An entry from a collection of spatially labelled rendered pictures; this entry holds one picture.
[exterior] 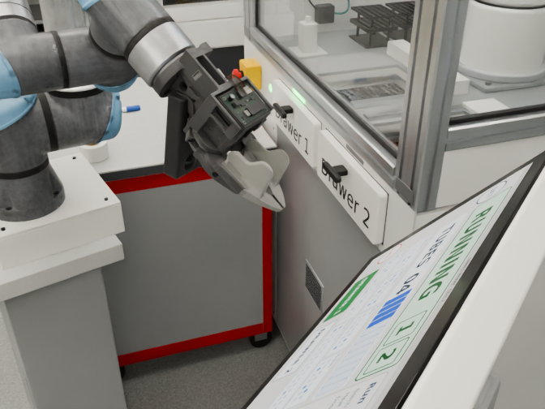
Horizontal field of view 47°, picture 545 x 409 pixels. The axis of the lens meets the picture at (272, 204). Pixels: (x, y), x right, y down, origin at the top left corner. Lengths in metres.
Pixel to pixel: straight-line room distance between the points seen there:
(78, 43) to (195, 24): 1.39
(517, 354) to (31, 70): 1.12
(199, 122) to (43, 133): 0.55
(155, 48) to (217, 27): 1.50
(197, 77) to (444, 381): 0.45
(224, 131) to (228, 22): 1.55
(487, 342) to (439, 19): 0.55
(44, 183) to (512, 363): 1.05
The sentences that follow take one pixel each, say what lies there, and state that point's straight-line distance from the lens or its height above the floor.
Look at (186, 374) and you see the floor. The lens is 2.06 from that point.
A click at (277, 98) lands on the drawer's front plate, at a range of 1.60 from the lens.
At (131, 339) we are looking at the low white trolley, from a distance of 1.93.
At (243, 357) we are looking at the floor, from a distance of 2.10.
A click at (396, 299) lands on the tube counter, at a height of 1.11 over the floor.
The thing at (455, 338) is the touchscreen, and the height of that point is 1.19.
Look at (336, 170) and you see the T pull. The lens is 1.23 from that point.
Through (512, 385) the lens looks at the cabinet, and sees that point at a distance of 1.55.
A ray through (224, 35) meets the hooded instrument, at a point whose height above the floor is 0.85.
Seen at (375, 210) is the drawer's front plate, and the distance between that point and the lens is 1.15.
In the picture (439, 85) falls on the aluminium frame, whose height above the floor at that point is 1.17.
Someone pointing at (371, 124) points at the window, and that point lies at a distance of 1.19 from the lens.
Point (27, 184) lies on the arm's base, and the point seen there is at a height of 0.91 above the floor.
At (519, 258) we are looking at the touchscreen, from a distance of 0.57.
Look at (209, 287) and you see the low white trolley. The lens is 1.86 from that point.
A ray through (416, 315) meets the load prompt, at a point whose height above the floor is 1.16.
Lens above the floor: 1.51
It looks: 32 degrees down
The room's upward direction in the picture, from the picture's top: straight up
